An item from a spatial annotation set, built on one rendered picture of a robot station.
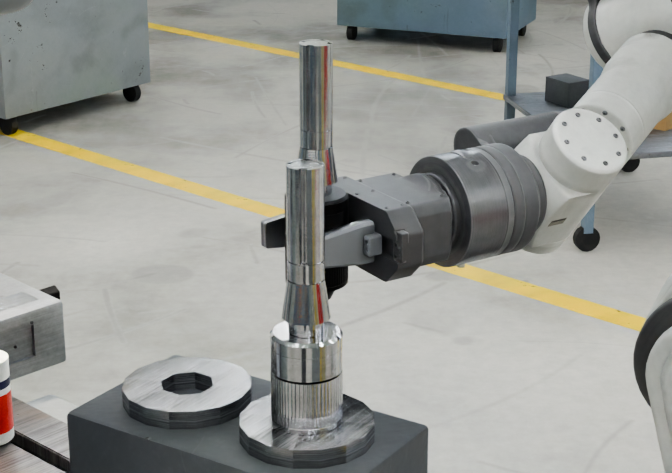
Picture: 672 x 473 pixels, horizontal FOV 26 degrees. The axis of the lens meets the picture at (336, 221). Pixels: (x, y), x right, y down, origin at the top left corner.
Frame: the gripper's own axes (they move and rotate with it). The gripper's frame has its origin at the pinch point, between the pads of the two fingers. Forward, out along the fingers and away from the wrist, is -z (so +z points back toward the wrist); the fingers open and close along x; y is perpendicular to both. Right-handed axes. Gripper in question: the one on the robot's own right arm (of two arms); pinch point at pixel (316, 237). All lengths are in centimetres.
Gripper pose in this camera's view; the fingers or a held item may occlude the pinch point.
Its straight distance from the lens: 107.6
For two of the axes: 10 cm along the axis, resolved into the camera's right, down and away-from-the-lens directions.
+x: 5.3, 2.7, -8.0
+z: 8.5, -1.8, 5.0
